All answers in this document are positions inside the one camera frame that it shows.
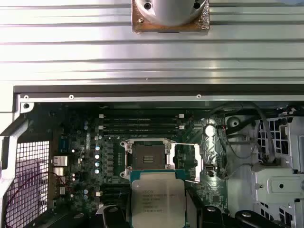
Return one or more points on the green motherboard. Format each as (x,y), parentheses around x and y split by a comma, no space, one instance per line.
(213,187)

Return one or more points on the RAM slot black clips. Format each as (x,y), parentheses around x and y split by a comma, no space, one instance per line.
(116,186)
(133,132)
(133,121)
(116,198)

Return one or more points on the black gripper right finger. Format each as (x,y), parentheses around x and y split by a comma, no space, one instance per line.
(213,218)

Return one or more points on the round silver coin battery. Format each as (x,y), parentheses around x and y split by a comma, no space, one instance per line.
(210,130)

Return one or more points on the crinkled silver foil patch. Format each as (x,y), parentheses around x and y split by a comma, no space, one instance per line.
(210,150)

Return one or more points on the black PC case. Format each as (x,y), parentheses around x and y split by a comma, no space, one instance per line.
(142,89)

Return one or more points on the CPU socket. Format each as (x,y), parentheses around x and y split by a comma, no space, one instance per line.
(148,156)

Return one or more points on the blue rear port connector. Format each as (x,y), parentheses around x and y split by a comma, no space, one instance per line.
(66,143)

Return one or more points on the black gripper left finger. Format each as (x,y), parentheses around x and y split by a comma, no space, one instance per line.
(114,217)

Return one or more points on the metal CPU socket cover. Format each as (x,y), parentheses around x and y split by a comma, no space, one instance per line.
(198,164)

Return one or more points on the brown square base plate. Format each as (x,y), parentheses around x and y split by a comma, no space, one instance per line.
(142,26)

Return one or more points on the silver topped CPU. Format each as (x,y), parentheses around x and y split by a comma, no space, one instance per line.
(156,199)

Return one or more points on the silver rear port block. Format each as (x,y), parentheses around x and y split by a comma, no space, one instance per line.
(62,190)
(59,160)
(59,171)

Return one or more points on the small silver capacitor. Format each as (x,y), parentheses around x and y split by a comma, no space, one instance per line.
(97,164)
(97,171)
(97,147)
(97,156)

